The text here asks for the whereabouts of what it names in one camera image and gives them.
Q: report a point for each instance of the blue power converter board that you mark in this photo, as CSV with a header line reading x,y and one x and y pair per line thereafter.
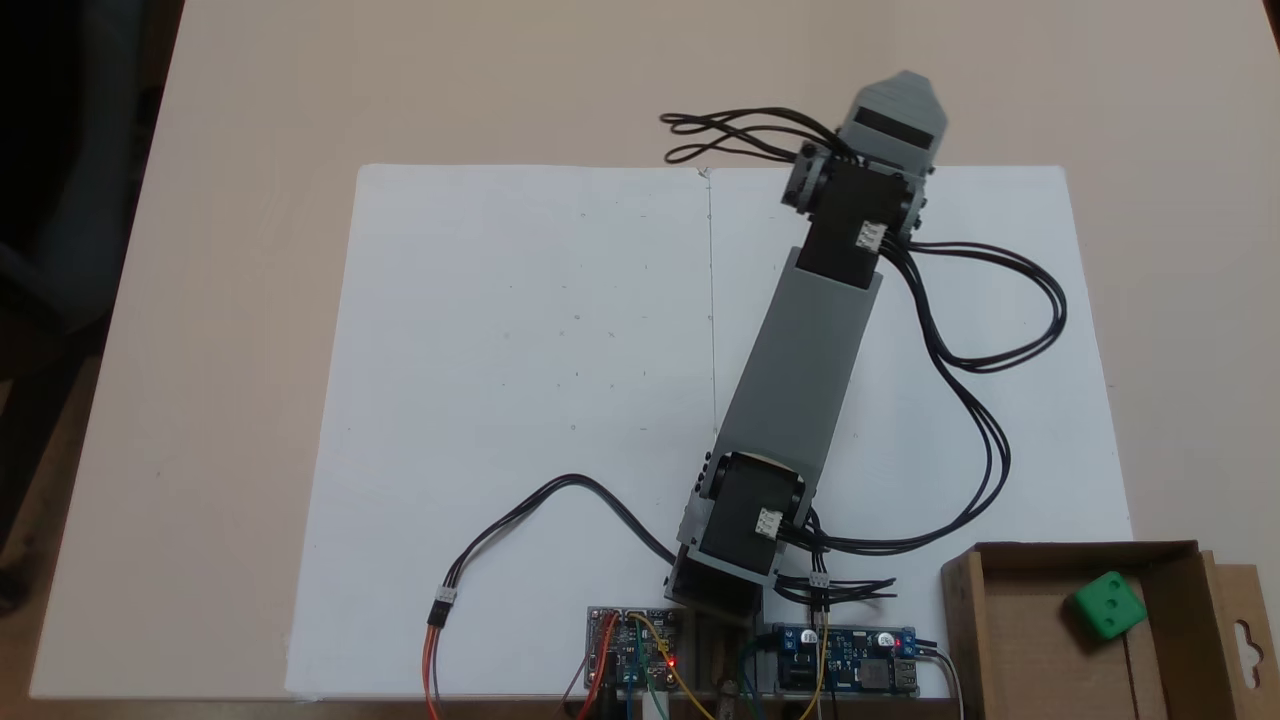
x,y
850,650

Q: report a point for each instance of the green dice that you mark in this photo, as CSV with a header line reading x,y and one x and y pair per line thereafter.
x,y
1108,606

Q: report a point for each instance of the white paper sheet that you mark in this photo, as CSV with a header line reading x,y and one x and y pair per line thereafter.
x,y
480,400

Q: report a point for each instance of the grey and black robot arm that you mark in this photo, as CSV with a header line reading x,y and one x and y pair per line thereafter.
x,y
800,370

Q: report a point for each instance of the grey motor controller board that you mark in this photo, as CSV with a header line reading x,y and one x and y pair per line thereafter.
x,y
612,650

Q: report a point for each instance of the brown cardboard box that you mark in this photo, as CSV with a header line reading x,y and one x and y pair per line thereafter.
x,y
1020,650

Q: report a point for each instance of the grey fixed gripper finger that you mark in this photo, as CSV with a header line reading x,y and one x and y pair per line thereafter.
x,y
900,92

